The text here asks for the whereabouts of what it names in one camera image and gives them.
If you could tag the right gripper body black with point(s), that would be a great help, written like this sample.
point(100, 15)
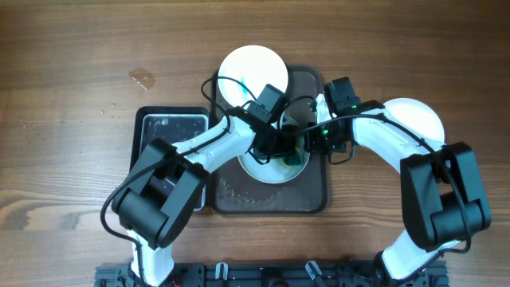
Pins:
point(323, 141)

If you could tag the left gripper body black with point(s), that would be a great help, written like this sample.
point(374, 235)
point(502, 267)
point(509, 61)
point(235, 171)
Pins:
point(279, 143)

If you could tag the light blue stained plate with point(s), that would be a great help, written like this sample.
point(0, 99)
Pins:
point(273, 172)

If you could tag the green and yellow sponge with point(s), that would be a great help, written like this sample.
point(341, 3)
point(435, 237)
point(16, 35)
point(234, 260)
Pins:
point(294, 160)

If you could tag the white plate front stained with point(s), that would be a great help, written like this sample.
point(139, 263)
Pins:
point(417, 116)

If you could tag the white plate stained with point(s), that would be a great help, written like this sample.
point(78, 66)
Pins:
point(417, 116)
point(249, 69)

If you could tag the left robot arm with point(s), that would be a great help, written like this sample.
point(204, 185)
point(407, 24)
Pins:
point(157, 198)

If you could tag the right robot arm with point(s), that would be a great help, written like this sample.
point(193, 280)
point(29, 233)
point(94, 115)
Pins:
point(443, 198)

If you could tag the large dark brown tray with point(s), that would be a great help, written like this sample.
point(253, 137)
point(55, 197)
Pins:
point(233, 191)

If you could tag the small black sponge tray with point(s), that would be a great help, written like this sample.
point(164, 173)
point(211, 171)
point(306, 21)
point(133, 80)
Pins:
point(171, 124)

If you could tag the white plate top stained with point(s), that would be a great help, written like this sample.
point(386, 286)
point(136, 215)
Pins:
point(249, 69)

